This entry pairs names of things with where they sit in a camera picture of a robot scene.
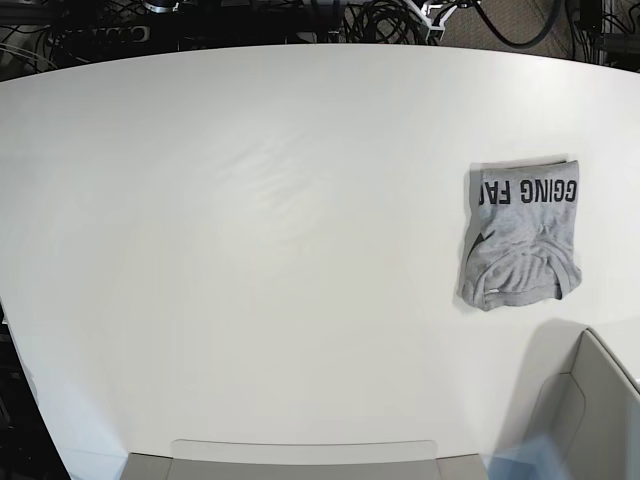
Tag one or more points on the grey T-shirt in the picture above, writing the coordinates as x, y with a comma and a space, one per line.
524, 228

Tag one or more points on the grey bin right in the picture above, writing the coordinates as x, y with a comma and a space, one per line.
585, 423

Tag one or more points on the blue translucent object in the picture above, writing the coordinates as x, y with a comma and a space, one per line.
525, 457

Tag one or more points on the black power strip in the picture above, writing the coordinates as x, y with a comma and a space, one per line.
111, 35

